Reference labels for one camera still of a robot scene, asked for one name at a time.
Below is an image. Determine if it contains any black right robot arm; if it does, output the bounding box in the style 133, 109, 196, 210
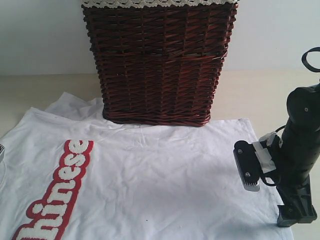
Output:
276, 85, 320, 227

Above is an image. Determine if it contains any white lace fabric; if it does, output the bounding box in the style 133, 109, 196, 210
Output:
80, 0, 238, 9

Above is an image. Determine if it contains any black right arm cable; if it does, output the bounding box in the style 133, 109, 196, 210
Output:
301, 46, 320, 72

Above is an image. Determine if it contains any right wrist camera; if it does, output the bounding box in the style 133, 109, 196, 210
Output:
233, 140, 281, 192

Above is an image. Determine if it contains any dark red wicker basket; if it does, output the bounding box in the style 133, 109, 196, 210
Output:
82, 2, 238, 127

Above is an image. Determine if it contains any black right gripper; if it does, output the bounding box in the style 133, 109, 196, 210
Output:
274, 169, 317, 227

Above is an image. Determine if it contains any white t-shirt red lettering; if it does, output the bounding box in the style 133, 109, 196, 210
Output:
0, 93, 293, 240

